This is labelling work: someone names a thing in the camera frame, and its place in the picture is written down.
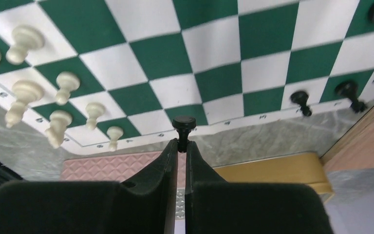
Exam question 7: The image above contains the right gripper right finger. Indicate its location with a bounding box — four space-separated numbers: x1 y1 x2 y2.
185 141 333 234

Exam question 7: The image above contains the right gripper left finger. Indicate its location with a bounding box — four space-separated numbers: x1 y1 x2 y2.
0 139 178 234

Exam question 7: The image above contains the black pawn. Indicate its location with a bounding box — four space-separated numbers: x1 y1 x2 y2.
290 91 312 117
172 116 197 153

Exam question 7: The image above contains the black rook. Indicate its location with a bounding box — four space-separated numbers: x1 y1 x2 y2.
335 80 367 114

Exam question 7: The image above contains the green white chess mat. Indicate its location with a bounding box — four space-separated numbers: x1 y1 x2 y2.
0 0 374 155

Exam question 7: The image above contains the wooden board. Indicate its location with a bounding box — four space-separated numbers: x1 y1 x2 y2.
321 107 374 172

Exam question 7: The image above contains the pink plastic tray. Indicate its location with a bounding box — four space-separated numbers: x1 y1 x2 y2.
60 151 187 220

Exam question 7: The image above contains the white pawn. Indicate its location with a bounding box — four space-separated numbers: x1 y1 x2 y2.
5 24 45 65
55 72 80 105
107 126 124 152
85 102 106 130

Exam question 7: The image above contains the yellow metal tin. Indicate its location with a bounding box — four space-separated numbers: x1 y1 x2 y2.
214 152 335 203

